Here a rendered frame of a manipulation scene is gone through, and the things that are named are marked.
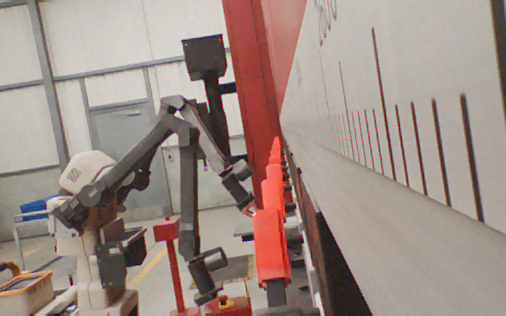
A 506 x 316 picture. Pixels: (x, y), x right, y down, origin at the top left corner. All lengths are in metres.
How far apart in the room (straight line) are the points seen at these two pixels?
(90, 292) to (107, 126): 7.65
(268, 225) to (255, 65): 2.39
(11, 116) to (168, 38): 3.29
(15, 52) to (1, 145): 1.75
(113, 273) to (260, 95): 1.30
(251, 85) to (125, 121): 6.81
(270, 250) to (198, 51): 2.61
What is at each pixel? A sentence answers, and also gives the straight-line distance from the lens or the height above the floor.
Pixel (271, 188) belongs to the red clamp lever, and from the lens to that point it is 0.55.
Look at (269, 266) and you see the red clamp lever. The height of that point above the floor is 1.28.
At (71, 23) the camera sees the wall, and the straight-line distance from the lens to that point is 9.94.
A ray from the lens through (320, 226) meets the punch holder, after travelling 0.20.
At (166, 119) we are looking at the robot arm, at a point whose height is 1.45.
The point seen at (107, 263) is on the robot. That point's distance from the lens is 1.90.
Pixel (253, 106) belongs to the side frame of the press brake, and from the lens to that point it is 2.70.
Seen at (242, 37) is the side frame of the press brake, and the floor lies 1.87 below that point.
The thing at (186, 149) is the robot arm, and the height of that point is 1.34.
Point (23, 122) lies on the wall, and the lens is 10.19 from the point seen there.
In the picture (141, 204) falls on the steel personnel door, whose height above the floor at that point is 0.30.
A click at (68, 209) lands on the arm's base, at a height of 1.20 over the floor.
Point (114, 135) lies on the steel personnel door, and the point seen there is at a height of 1.65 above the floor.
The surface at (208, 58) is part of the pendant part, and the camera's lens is 2.91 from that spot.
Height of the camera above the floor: 1.38
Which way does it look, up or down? 3 degrees down
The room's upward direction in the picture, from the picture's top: 9 degrees counter-clockwise
